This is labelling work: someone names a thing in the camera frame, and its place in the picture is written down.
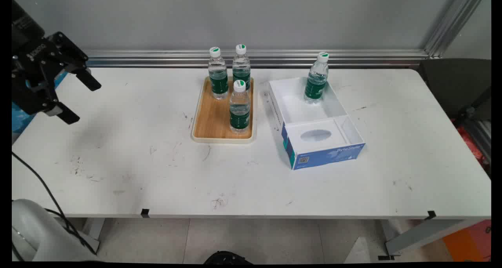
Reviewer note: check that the green label water bottle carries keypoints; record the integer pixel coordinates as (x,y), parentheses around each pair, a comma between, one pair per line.
(315,84)
(218,78)
(241,66)
(239,113)

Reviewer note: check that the bamboo tray with white rim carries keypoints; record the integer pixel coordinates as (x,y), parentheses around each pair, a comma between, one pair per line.
(211,121)

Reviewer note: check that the open blue white cardboard box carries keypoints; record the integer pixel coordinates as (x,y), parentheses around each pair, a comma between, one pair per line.
(317,150)

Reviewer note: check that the aluminium frame bar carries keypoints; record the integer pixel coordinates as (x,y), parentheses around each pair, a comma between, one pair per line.
(480,136)

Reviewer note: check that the slanted aluminium frame post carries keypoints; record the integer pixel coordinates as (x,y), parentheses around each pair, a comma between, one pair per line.
(451,23)

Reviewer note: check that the dark grey chair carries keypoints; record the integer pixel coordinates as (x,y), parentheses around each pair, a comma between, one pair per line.
(451,84)

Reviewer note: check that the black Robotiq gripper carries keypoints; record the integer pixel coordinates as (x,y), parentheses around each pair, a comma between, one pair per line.
(36,60)

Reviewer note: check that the black round floor object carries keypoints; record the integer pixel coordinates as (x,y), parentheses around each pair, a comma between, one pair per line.
(227,258)

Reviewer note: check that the horizontal aluminium frame rail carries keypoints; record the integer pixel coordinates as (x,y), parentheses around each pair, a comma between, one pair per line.
(274,58)

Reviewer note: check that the blue plastic wrapped bottle pack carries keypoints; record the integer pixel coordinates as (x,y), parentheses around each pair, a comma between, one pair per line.
(19,121)

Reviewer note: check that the orange floor box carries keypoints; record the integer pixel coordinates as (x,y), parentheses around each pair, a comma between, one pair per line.
(468,242)

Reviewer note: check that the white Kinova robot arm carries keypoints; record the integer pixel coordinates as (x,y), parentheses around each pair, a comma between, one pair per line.
(35,229)

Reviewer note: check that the red patterned bag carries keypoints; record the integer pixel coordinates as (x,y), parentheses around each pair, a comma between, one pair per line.
(470,142)

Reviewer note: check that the white table leg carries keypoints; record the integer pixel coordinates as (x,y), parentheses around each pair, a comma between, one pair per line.
(92,230)
(423,232)

